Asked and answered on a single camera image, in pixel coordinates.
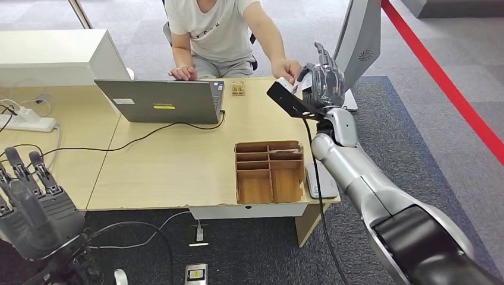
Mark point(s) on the person's right hand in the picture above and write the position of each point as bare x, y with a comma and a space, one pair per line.
183, 73

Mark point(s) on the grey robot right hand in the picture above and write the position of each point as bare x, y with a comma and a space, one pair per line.
328, 86

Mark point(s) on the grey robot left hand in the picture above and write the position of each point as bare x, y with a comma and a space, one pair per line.
43, 220

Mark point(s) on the person's left hand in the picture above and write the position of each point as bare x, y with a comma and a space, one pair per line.
284, 69

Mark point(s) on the wooden compartment organizer box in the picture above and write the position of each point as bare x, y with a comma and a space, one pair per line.
256, 188

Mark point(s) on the person's right forearm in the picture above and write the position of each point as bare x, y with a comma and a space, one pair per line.
184, 53

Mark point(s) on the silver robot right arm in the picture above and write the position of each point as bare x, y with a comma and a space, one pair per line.
366, 177

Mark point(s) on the dark robot left arm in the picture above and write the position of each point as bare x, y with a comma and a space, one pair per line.
75, 263

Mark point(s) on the person's left forearm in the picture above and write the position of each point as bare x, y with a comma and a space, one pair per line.
275, 45

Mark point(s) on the person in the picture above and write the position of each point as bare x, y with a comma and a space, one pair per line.
216, 35

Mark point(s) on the grey laptop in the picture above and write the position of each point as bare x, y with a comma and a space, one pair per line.
165, 102

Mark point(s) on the small wooden block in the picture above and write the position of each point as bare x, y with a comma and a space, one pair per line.
238, 88

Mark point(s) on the small white round base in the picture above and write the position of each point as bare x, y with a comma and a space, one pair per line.
130, 73

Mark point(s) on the silver monitor with stand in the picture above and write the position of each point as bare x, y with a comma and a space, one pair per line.
360, 35

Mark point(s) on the dark grey carpet rug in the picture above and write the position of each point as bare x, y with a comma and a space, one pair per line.
413, 126

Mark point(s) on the white rounded object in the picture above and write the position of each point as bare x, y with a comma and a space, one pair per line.
121, 277

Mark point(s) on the white power strip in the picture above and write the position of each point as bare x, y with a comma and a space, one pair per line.
27, 124

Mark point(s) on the white plug adapter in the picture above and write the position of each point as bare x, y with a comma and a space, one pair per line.
26, 114

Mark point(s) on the metal pole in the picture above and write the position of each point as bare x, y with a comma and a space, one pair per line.
80, 13

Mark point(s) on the small grey adapter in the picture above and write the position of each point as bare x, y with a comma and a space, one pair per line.
41, 98

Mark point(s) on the white cabinet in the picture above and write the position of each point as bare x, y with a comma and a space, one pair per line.
51, 55

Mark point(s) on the wooden desk leg panel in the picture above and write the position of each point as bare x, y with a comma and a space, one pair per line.
305, 226

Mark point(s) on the white desk beam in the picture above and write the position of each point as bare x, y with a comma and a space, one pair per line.
244, 211

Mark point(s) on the grey floor platform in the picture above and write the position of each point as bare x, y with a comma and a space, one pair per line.
456, 8

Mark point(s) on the white floor plug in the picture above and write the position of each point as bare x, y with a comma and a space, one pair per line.
199, 233

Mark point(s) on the silver floor socket box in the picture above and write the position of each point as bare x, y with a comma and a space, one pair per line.
195, 274

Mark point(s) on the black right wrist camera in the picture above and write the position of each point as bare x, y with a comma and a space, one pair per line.
289, 103

